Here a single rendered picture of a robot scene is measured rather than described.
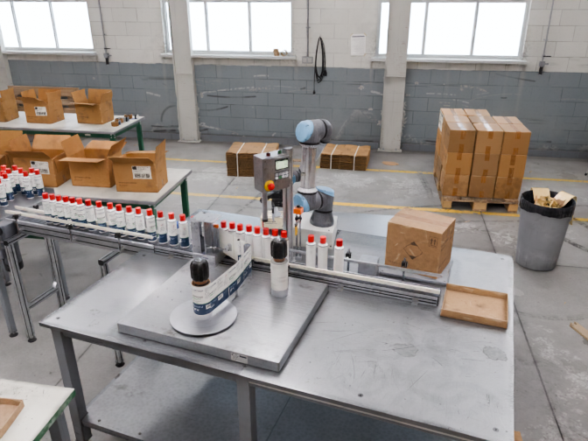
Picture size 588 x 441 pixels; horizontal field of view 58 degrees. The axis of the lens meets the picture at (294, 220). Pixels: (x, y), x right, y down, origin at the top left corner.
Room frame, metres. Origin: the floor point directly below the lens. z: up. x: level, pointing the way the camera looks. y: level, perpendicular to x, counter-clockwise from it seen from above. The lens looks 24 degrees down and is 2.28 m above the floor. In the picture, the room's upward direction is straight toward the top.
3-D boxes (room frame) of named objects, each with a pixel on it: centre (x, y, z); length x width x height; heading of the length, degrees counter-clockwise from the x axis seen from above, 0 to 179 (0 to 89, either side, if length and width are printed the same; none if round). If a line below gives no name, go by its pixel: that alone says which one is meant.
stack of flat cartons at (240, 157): (6.83, 0.54, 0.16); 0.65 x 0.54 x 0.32; 84
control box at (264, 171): (2.67, 0.12, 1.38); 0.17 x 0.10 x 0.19; 124
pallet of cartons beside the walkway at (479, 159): (5.98, -2.15, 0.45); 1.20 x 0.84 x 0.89; 171
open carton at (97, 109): (6.37, 2.43, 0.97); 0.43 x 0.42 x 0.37; 166
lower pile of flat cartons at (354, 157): (7.10, -0.73, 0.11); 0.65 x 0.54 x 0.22; 77
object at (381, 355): (2.42, -0.04, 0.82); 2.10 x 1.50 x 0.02; 69
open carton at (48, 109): (6.41, 3.05, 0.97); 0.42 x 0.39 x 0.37; 167
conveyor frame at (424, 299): (2.55, 0.04, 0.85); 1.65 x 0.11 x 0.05; 69
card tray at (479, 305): (2.20, -0.89, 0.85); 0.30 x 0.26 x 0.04; 69
